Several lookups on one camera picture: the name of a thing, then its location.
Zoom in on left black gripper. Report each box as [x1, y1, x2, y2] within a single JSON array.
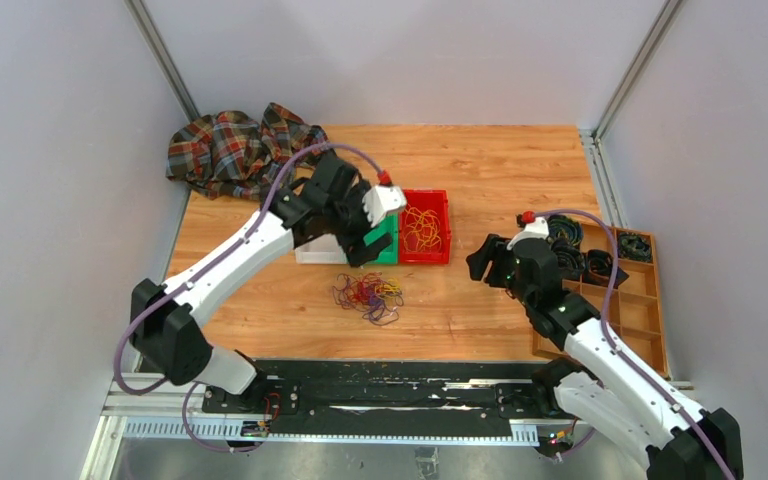
[[326, 181, 394, 267]]

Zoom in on yellow cable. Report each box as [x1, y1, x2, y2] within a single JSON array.
[[402, 206, 444, 254]]

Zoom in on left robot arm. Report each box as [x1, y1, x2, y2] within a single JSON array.
[[116, 149, 407, 413]]

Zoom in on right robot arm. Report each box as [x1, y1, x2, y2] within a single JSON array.
[[466, 234, 745, 479]]

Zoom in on white plastic bin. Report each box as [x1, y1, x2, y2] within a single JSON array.
[[294, 234, 348, 264]]

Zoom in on green plastic bin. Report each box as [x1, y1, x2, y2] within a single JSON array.
[[364, 215, 399, 265]]

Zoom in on red plastic bin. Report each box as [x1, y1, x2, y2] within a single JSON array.
[[399, 189, 451, 265]]

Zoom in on black coiled item upper left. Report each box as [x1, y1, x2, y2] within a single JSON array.
[[547, 214, 584, 248]]

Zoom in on black coiled item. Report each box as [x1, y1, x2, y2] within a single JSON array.
[[547, 214, 584, 248], [550, 238, 586, 281], [582, 249, 614, 287], [617, 232, 653, 263]]

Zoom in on black coiled item lower left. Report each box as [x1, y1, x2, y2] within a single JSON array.
[[550, 238, 586, 281]]

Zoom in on black coiled item centre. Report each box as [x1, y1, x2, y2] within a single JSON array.
[[582, 249, 614, 287]]

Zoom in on black coiled item far right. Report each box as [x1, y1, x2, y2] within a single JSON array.
[[617, 232, 653, 263]]

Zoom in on wooden compartment tray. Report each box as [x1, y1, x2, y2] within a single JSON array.
[[531, 219, 669, 378]]

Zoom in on plaid cloth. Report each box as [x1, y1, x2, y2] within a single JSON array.
[[165, 102, 328, 201]]

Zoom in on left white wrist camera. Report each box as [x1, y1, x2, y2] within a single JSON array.
[[362, 185, 407, 227]]

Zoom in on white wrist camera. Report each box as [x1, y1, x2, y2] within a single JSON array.
[[506, 216, 550, 251], [362, 185, 407, 227]]

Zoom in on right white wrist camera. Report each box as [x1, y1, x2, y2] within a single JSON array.
[[506, 216, 550, 251]]

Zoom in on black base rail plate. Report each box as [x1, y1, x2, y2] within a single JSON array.
[[197, 360, 572, 439]]

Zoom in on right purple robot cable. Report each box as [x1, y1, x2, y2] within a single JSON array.
[[516, 209, 736, 480]]

